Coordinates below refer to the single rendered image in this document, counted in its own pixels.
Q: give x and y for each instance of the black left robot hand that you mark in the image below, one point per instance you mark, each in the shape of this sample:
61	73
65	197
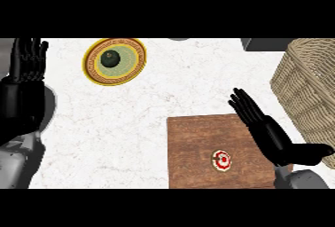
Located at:
21	97

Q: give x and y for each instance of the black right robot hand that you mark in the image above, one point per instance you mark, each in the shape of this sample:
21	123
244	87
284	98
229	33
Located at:
270	133

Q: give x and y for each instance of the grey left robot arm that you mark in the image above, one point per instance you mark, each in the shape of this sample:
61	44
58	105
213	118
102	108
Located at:
17	161

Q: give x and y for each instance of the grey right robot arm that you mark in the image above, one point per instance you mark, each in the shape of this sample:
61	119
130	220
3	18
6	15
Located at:
301	178

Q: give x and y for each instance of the brown wooden cutting board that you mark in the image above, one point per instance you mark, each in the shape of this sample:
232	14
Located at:
217	150

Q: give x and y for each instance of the red and white cupcake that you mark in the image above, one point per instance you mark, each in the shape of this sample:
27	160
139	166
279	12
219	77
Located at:
222	160

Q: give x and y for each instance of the tan wicker basket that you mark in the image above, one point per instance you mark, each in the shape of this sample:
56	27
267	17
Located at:
307	94

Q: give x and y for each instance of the dark green avocado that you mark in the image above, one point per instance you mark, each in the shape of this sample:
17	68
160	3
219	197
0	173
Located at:
110	58

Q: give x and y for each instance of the yellow and green patterned plate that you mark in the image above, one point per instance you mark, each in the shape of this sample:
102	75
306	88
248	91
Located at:
114	61

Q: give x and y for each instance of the dark grey appliance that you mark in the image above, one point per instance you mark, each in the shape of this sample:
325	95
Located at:
267	44

